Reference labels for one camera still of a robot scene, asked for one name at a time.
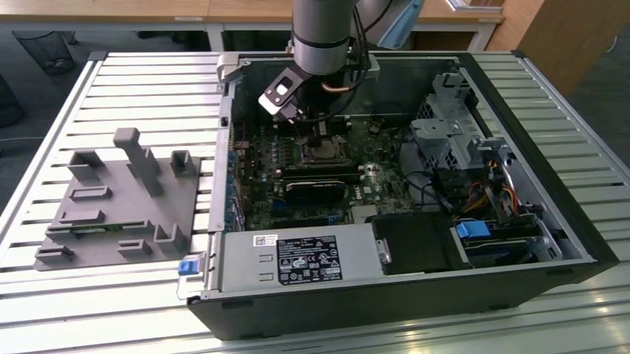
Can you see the black RAM stick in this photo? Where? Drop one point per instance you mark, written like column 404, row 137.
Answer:
column 319, row 169
column 319, row 175

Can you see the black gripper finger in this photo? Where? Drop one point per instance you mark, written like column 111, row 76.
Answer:
column 319, row 141

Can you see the wooden cabinet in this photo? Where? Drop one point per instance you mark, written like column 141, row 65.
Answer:
column 566, row 37

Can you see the wooden desk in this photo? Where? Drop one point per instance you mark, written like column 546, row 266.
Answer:
column 147, row 9

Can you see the black open PC case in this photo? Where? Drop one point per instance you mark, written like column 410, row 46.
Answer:
column 344, row 313

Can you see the grey plastic parts rack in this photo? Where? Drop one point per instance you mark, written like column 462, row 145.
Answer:
column 123, row 221

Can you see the black CPU socket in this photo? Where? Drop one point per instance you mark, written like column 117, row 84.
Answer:
column 304, row 154

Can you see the black graphics card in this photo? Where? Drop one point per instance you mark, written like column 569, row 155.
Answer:
column 315, row 191

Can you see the blue case latch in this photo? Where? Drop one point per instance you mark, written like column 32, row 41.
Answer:
column 187, row 268

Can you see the silver power supply unit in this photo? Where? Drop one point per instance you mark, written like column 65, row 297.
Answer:
column 246, row 265

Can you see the white paper stack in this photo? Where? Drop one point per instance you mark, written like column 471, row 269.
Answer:
column 472, row 3

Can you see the black plastic shroud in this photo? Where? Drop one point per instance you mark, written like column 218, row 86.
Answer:
column 418, row 243

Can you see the silver chipset heatsink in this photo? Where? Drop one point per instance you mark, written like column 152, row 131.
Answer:
column 364, row 214

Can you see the green motherboard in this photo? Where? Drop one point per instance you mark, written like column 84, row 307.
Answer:
column 379, row 184

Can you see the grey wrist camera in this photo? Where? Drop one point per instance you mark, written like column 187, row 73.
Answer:
column 372, row 72

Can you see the black mesh waste bin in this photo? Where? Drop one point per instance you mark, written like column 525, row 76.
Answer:
column 44, row 48

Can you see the green RAM stick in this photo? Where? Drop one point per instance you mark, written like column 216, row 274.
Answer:
column 97, row 229

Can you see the blue disk carrier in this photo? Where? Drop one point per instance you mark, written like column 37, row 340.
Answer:
column 472, row 230

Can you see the silver metal drive cage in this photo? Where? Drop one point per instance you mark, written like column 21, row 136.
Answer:
column 432, row 136

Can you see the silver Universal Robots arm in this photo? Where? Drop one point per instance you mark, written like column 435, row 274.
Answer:
column 319, row 48

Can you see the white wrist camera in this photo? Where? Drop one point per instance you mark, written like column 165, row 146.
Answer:
column 278, row 92

